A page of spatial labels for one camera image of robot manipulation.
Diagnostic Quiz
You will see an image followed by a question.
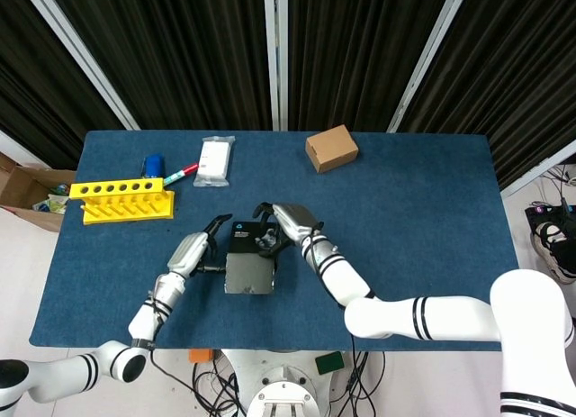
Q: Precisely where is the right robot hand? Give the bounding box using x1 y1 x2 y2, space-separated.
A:
252 201 326 258

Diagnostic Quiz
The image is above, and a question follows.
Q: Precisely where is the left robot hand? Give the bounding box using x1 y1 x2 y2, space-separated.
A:
166 213 235 279

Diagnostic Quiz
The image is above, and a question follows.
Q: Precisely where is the black foldable cardboard box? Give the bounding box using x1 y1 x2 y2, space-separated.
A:
223 220 283 297

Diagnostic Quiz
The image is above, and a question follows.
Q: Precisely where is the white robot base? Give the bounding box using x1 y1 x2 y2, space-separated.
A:
222 348 351 417

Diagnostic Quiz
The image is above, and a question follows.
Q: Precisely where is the small brown cardboard box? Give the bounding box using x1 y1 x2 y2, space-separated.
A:
305 123 360 174

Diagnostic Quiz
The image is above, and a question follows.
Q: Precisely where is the dark green rectangular block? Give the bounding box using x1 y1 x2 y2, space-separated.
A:
314 350 346 376

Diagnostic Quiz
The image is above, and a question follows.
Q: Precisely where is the yellow test tube rack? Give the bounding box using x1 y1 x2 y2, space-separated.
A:
68 177 176 227

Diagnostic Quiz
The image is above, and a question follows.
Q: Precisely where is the red and teal marker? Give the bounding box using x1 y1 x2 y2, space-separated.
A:
162 162 200 187

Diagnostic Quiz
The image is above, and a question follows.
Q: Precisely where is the white packet in clear bag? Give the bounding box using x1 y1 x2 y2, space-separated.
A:
193 134 236 188

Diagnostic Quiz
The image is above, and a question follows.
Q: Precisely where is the blue bottle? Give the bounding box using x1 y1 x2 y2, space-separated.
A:
142 153 167 180

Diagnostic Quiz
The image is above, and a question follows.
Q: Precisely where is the blue table mat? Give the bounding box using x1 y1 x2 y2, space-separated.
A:
28 129 539 355

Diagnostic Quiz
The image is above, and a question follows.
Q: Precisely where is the black pleated curtain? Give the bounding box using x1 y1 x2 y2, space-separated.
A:
44 0 274 131
287 0 461 132
397 0 576 191
0 0 126 171

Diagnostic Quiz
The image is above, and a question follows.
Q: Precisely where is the open brown floor carton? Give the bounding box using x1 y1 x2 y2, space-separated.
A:
0 151 78 233

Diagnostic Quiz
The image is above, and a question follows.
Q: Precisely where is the black device with coloured buttons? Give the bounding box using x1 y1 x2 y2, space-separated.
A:
525 201 576 230

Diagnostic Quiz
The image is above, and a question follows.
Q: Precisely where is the black and white sneaker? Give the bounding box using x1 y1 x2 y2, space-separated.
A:
531 222 576 286

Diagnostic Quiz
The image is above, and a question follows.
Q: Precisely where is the black cable tangle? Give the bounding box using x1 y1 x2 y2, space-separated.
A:
335 351 388 417
192 358 248 417

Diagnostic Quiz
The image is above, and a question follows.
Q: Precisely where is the white frame post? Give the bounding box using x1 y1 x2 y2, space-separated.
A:
263 0 290 131
386 0 472 134
500 139 576 200
19 0 141 131
0 128 35 167

